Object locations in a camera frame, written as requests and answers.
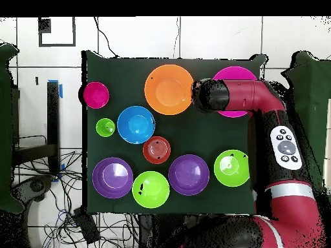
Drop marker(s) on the small red-pink plastic bowl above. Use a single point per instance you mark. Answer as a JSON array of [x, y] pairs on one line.
[[96, 95]]

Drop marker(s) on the white panel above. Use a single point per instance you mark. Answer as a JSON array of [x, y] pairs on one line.
[[328, 144]]

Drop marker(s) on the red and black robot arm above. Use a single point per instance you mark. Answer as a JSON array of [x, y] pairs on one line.
[[240, 94]]

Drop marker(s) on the green plastic bowl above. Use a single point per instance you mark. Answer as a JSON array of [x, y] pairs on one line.
[[230, 168], [150, 189]]

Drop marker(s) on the green-covered side table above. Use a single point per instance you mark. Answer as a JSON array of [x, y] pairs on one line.
[[315, 77], [5, 129]]

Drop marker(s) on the purple plastic bowl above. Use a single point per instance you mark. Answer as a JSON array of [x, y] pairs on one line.
[[188, 174], [112, 177]]

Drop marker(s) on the large pink plastic bowl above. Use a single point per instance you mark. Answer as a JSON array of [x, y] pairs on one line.
[[234, 73]]

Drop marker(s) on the blue plastic bowl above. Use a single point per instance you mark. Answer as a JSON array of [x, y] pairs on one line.
[[136, 124]]

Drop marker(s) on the dark green tablecloth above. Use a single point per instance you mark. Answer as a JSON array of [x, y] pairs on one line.
[[124, 72]]

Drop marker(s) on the black stand with blue tape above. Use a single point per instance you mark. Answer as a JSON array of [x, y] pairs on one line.
[[53, 116]]

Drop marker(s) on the small orange-red plastic bowl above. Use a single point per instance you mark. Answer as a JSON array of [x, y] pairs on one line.
[[156, 149]]

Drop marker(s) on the black power strip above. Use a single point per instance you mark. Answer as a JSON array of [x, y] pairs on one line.
[[86, 227]]

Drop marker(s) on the black square floor frame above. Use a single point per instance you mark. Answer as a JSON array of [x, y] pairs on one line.
[[44, 25]]

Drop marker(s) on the green plastic cup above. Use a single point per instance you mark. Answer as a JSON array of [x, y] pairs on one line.
[[105, 127]]

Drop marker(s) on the large orange plastic bowl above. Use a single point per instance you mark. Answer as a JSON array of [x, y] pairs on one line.
[[165, 89]]

